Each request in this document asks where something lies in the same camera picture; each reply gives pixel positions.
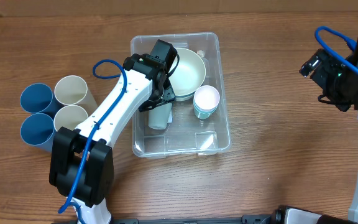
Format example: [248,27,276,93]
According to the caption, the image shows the small grey cup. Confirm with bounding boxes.
[148,103,173,130]

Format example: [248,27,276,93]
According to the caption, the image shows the small light blue cup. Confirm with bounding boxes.
[193,104,216,119]

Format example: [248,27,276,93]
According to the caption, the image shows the small pink cup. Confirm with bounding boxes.
[193,85,220,112]

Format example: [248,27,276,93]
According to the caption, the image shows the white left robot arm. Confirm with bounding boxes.
[49,49,180,223]

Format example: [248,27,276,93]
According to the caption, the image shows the blue-rimmed bowl underneath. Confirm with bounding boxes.
[174,89,196,101]

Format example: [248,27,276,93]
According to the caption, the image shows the beige bowl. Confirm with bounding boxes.
[169,48,206,91]

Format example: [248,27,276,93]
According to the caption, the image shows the clear plastic storage bin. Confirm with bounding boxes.
[131,32,231,159]

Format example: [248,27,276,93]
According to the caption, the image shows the tall beige cup upper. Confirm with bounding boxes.
[54,75,98,115]

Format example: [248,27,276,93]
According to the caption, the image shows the tall beige cup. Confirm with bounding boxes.
[53,105,88,131]
[54,75,98,115]

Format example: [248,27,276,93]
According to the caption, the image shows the tall beige cup lower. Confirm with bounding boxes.
[53,105,88,131]

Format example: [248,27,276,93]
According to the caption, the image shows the tall dark blue cup upper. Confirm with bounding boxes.
[20,83,62,118]

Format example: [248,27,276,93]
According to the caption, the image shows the tall dark blue cup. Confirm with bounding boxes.
[20,83,62,118]
[20,113,56,152]

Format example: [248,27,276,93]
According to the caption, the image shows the tall dark blue cup lower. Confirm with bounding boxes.
[20,113,56,152]

